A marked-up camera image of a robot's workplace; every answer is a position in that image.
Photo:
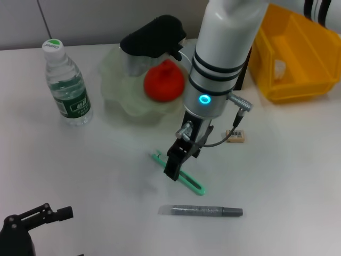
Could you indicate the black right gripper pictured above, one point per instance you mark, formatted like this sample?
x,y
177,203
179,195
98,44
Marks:
x,y
199,133

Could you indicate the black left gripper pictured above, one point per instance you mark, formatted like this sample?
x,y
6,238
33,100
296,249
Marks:
x,y
16,240

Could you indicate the green utility knife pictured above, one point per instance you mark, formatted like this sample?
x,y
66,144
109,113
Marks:
x,y
197,188

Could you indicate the red pumpkin-shaped toy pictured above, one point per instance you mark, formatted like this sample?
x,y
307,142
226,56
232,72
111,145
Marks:
x,y
163,85

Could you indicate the clear water bottle green label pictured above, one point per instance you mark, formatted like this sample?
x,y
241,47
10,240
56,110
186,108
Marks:
x,y
74,106

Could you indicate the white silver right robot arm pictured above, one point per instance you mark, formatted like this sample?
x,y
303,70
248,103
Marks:
x,y
221,53

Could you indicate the grey marker pen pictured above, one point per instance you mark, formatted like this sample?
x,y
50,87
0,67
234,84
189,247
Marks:
x,y
197,210

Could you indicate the beige eraser with barcode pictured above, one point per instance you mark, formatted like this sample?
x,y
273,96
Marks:
x,y
238,136

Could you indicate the green glass fruit plate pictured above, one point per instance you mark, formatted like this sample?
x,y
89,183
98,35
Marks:
x,y
120,90

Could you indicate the black mesh pen holder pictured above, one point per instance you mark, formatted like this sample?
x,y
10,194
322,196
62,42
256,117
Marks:
x,y
243,77

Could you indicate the yellow plastic bin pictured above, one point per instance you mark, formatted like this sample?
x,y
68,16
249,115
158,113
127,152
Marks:
x,y
306,66

